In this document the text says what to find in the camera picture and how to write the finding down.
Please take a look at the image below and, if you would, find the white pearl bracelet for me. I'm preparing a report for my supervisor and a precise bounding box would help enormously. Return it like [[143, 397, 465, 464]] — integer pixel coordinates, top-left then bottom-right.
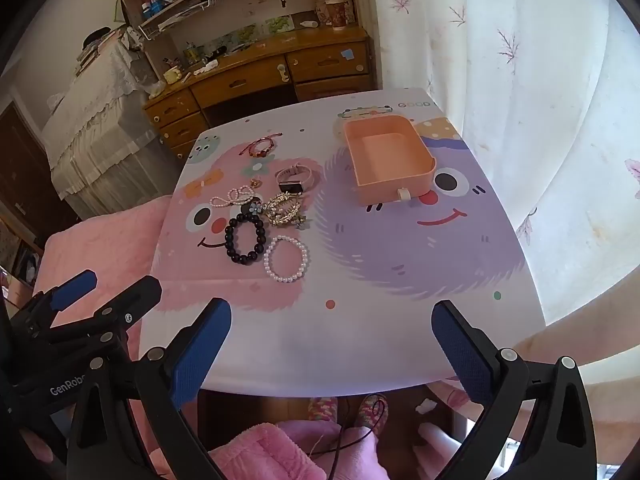
[[263, 235, 310, 283]]

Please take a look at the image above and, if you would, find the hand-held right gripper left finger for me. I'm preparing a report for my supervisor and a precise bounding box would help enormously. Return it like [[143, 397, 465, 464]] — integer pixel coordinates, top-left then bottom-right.
[[66, 297, 233, 480]]

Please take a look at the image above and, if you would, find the pink blanket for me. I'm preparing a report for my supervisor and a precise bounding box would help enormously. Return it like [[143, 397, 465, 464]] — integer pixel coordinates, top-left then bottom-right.
[[32, 195, 173, 361]]

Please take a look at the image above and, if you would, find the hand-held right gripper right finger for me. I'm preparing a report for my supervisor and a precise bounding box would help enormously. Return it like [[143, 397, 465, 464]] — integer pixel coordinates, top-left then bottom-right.
[[431, 299, 598, 480]]

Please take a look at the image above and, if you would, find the pink fluffy garment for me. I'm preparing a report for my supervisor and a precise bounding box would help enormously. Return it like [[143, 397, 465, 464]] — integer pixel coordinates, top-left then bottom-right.
[[207, 420, 391, 480]]

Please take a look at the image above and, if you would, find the pink plastic jewelry box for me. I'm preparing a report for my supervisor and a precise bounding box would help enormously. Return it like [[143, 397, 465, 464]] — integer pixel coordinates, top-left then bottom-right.
[[342, 115, 437, 207]]

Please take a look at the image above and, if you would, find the wooden desk with drawers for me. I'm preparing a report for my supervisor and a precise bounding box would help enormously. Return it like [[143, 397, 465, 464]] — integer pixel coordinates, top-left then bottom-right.
[[142, 25, 378, 161]]

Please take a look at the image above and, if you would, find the white floral curtain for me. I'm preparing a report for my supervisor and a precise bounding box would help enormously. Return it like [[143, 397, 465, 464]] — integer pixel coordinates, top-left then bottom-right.
[[370, 0, 640, 401]]

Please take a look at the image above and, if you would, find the white lace cover cloth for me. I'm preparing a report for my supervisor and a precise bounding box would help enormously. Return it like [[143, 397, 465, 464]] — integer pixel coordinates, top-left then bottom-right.
[[40, 27, 173, 211]]

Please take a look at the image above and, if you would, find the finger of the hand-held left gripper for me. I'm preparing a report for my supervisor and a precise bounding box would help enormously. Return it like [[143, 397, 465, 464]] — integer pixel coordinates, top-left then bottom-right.
[[10, 270, 97, 331], [47, 275, 163, 356]]

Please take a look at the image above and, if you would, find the white strap smart watch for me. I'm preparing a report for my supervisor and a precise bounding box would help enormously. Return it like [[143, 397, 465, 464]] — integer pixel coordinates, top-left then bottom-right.
[[274, 161, 321, 195]]

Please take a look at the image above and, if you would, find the gold chain bracelet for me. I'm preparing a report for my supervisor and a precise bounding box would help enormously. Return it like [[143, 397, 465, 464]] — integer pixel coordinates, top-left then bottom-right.
[[262, 192, 303, 228]]

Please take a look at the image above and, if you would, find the dark wooden door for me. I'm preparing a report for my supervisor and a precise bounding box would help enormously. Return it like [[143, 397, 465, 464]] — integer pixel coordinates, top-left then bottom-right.
[[0, 100, 78, 256]]

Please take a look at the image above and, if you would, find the colourful knitted slipper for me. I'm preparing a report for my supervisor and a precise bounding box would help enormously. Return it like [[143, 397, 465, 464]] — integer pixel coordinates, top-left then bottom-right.
[[356, 394, 390, 433], [307, 395, 340, 423]]

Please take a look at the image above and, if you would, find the patterned paper cup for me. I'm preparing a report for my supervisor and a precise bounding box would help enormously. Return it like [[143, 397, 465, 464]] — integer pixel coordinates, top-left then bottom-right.
[[325, 0, 349, 28]]

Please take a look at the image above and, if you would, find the black cable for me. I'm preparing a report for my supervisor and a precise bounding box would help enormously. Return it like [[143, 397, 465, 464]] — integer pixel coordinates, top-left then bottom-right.
[[310, 400, 391, 480]]

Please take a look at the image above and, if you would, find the red string bracelet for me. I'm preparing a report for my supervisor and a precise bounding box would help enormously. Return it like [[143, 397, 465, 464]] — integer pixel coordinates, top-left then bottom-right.
[[240, 132, 283, 158]]

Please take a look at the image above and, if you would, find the black bead bracelet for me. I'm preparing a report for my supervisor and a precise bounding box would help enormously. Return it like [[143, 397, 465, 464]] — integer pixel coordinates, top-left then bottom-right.
[[224, 212, 266, 267]]

